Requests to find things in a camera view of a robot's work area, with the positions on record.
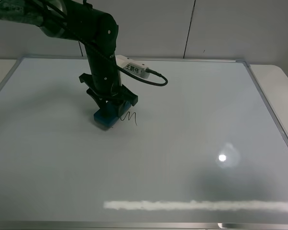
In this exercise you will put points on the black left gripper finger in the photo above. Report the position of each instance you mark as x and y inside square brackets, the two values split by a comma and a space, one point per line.
[101, 103]

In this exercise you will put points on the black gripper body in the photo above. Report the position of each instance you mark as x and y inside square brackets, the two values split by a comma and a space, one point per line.
[110, 89]

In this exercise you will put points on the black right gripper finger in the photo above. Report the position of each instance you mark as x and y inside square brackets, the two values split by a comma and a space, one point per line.
[121, 108]

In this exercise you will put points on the blue whiteboard eraser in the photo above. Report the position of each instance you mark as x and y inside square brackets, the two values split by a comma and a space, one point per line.
[107, 119]

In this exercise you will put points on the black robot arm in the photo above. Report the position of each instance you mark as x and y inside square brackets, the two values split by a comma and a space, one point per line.
[97, 30]

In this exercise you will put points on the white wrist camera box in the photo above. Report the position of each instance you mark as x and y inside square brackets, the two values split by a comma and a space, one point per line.
[132, 66]

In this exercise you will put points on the white whiteboard with aluminium frame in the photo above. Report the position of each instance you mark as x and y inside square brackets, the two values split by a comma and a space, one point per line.
[203, 152]

